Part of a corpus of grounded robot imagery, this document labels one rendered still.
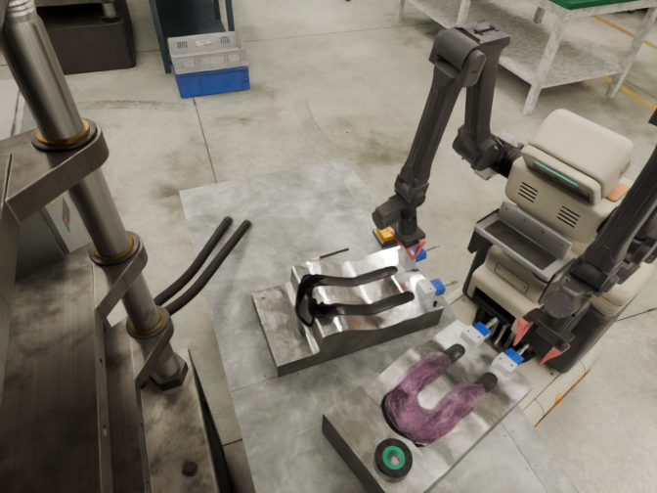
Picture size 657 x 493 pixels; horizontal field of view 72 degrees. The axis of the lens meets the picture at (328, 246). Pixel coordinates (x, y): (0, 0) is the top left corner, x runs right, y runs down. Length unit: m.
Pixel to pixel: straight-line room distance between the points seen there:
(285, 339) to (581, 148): 0.87
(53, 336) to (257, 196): 1.09
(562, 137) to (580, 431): 1.48
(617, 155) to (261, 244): 1.06
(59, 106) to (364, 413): 0.85
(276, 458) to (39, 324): 0.61
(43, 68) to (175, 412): 0.87
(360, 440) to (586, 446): 1.43
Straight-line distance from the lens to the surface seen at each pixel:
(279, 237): 1.61
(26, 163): 0.78
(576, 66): 4.77
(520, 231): 1.42
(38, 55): 0.74
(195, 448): 1.25
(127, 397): 1.05
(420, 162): 1.14
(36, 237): 1.05
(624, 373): 2.66
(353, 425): 1.11
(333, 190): 1.80
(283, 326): 1.29
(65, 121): 0.78
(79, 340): 0.84
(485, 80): 1.12
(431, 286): 1.35
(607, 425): 2.47
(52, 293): 0.93
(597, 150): 1.23
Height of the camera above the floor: 1.93
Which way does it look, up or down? 46 degrees down
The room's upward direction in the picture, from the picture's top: 3 degrees clockwise
